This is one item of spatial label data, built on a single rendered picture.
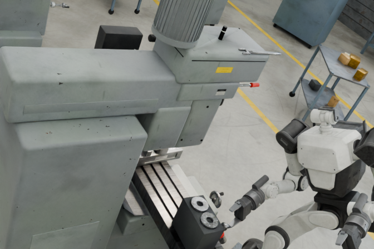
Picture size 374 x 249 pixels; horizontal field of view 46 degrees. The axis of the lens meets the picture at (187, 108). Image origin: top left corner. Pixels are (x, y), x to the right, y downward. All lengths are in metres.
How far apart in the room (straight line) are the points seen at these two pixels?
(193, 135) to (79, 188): 0.63
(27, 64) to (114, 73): 0.32
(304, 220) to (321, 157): 0.39
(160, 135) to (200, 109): 0.22
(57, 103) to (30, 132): 0.14
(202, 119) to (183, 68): 0.40
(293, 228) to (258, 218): 1.67
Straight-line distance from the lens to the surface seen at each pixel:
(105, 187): 1.93
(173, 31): 1.74
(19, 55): 1.69
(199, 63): 1.83
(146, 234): 2.55
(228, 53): 1.91
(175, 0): 1.71
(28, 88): 1.60
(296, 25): 8.24
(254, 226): 4.01
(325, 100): 5.90
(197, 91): 1.94
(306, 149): 2.17
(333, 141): 2.11
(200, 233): 2.10
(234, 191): 4.21
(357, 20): 10.50
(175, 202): 2.41
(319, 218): 2.31
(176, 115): 1.98
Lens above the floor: 2.65
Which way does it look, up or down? 32 degrees down
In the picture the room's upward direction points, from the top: 23 degrees clockwise
